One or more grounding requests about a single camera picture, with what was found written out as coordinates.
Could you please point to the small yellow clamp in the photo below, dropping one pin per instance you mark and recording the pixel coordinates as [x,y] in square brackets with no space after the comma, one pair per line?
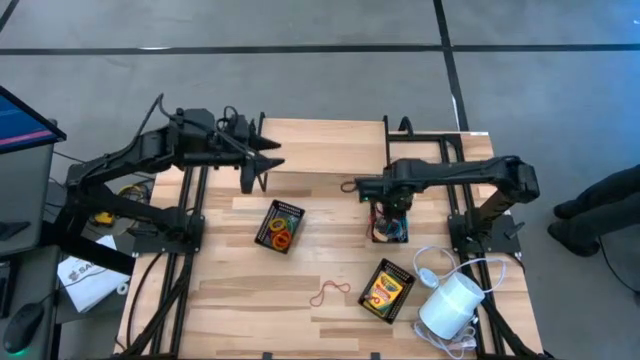
[105,218]

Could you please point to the black slotted plastic basket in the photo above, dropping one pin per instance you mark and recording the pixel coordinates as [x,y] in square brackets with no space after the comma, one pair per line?
[400,272]
[295,207]
[390,241]

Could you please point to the wide tan rubber band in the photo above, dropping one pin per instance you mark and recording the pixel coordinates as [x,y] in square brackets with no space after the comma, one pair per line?
[382,234]

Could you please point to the small white round device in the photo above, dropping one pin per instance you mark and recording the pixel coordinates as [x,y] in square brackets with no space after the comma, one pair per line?
[428,276]

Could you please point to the white cylinder device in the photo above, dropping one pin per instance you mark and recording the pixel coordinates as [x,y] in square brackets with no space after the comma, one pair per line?
[450,305]

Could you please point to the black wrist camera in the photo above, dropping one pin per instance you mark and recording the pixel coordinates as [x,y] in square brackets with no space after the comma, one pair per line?
[370,189]
[235,130]

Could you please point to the person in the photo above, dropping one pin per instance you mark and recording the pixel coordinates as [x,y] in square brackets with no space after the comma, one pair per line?
[600,210]

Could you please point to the black metal table frame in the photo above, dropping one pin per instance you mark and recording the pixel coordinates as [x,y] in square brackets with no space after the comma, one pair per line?
[425,136]

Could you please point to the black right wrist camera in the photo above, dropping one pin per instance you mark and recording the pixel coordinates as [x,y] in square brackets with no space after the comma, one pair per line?
[370,189]

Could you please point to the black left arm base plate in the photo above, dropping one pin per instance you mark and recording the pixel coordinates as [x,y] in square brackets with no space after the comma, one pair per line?
[150,245]

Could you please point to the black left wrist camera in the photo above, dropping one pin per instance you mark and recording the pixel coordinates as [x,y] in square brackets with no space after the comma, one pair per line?
[235,130]

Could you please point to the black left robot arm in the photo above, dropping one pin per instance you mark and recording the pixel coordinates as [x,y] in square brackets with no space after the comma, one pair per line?
[125,155]

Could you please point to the wooden shelf with black legs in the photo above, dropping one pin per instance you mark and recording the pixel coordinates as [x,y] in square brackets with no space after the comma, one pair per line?
[325,150]

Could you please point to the red rubber band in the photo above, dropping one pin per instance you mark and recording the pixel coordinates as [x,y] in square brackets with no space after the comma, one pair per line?
[373,225]
[324,285]

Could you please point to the computer monitor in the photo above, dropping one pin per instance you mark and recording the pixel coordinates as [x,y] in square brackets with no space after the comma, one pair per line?
[20,125]

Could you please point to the black computer mouse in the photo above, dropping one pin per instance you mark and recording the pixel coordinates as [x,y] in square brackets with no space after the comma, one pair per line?
[22,327]

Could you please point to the white printed paper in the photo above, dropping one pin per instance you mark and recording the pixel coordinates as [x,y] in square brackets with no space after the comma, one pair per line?
[85,285]

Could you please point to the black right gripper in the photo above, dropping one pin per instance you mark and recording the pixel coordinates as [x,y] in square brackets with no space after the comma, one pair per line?
[397,202]

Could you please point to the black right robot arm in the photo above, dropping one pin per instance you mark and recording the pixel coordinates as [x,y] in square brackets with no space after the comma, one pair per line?
[450,172]

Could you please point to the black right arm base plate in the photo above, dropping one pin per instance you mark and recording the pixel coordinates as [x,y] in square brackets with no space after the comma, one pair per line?
[502,240]

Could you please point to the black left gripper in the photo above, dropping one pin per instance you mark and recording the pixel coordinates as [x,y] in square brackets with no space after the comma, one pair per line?
[247,160]

